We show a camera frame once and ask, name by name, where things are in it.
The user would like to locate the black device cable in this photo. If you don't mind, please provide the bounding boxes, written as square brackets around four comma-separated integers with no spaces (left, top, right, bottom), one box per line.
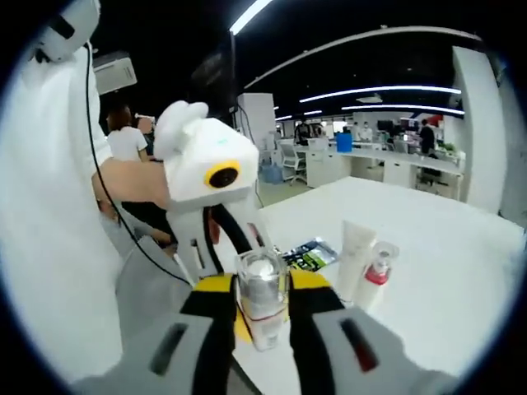
[83,43,193,286]

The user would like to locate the blue box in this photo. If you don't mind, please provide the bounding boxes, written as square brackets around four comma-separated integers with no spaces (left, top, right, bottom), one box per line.
[335,132,355,154]

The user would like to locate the red collar skincare pump bottle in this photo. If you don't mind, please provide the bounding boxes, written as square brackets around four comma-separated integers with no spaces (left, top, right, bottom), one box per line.
[357,240,400,310]

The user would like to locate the large white skincare tube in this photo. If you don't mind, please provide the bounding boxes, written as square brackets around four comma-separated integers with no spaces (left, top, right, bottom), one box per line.
[336,219,378,302]

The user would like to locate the white clear cap skincare bottle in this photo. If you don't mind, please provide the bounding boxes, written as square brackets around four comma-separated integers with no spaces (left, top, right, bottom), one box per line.
[233,249,290,353]

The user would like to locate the ceiling light strip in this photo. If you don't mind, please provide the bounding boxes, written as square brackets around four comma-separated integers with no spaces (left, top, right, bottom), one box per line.
[341,104,466,116]
[229,0,276,35]
[298,85,463,104]

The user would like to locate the long white office counter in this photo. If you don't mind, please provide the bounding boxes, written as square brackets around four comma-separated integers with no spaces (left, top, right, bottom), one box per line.
[306,139,469,202]

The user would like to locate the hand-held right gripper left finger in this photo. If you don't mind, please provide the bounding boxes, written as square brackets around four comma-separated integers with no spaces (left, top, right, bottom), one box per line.
[72,274,244,395]

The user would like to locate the dark green skincare sachet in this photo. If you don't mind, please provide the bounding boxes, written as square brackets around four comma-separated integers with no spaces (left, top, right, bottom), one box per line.
[282,235,341,272]

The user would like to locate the white ceiling unit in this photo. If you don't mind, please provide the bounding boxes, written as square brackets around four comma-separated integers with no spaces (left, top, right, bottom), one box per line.
[92,51,138,95]

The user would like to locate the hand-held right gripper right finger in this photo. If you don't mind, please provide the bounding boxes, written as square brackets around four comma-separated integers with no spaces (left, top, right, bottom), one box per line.
[287,269,458,395]

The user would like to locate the white chest-worn device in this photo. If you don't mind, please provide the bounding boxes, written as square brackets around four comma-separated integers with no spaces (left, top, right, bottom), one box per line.
[34,0,102,63]

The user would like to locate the large monitor screen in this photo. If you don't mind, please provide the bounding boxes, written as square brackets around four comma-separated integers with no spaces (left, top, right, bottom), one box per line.
[189,39,239,124]

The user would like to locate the water jugs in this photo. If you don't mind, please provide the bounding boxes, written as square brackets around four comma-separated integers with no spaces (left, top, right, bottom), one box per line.
[259,161,282,183]

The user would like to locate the white office chair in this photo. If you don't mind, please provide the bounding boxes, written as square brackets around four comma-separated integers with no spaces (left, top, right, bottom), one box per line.
[278,142,309,187]

